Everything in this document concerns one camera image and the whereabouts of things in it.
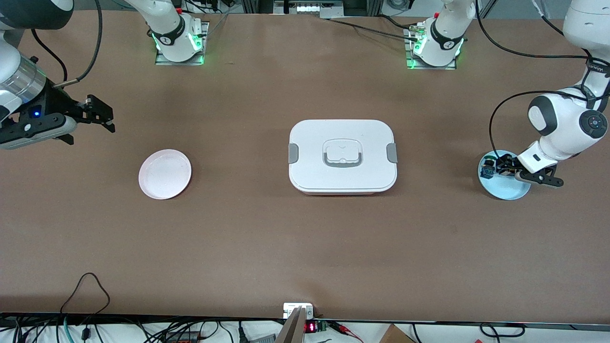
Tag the red digit display module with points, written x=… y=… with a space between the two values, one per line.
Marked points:
x=310 y=327

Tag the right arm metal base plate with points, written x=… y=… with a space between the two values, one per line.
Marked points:
x=178 y=62

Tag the light blue round plate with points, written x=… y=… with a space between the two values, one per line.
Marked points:
x=505 y=188

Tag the pink round plate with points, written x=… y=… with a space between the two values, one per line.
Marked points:
x=164 y=174

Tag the white lidded lunch box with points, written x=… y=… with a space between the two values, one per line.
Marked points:
x=310 y=138

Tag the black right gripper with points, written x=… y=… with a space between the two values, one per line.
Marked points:
x=53 y=103

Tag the aluminium frame with electronics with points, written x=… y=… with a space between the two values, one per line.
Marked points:
x=307 y=8

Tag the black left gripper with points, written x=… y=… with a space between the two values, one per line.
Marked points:
x=505 y=165

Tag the grey aluminium bar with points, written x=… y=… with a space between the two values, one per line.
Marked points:
x=291 y=331

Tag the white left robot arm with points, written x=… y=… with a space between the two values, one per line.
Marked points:
x=562 y=143

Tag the red and black test leads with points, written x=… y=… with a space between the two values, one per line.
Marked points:
x=345 y=332

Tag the green push button switch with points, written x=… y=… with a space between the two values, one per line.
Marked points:
x=487 y=167

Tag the brown cardboard piece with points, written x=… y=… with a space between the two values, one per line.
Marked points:
x=394 y=336

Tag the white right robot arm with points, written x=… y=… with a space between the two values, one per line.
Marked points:
x=167 y=33

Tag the small white box device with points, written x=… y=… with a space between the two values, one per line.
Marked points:
x=290 y=307

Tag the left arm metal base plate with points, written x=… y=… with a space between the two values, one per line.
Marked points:
x=431 y=67

